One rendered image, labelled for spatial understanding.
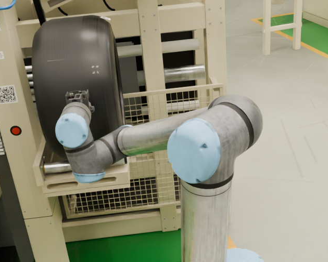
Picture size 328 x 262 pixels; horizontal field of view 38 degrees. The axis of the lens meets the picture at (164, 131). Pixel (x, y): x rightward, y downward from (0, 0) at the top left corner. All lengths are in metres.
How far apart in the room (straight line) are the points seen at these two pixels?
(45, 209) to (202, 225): 1.27
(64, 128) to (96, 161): 0.14
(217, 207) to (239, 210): 2.15
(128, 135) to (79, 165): 0.17
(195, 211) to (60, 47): 0.96
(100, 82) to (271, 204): 1.81
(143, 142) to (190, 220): 0.35
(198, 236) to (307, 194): 2.31
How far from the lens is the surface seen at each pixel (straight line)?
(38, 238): 2.34
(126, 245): 2.97
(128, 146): 1.41
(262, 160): 3.70
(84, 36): 1.81
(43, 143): 2.15
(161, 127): 1.26
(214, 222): 1.06
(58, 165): 2.02
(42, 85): 1.77
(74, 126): 1.37
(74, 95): 1.57
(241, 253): 1.48
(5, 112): 2.02
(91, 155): 1.42
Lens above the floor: 1.89
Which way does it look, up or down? 27 degrees down
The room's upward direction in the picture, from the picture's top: 6 degrees counter-clockwise
